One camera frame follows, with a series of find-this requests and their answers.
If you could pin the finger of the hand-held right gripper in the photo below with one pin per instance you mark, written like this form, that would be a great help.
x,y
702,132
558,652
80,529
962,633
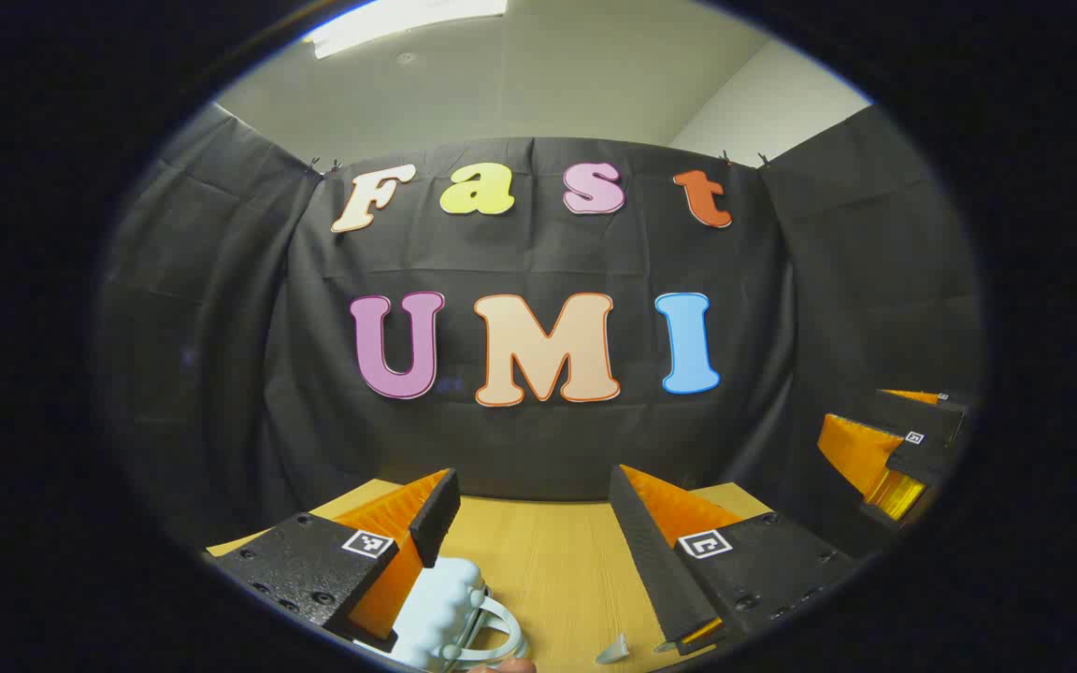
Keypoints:
x,y
861,458
922,411

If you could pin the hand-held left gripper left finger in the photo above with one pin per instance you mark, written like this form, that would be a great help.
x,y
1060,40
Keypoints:
x,y
436,519

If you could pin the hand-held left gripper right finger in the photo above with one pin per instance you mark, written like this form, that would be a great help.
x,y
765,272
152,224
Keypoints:
x,y
651,561

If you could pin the light blue small suitcase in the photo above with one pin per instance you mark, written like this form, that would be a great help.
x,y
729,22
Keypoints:
x,y
440,608

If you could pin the black backdrop cloth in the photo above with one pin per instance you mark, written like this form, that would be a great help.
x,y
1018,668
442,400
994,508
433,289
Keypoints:
x,y
538,439

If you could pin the ceiling light panel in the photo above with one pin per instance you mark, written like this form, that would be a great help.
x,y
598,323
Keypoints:
x,y
398,23

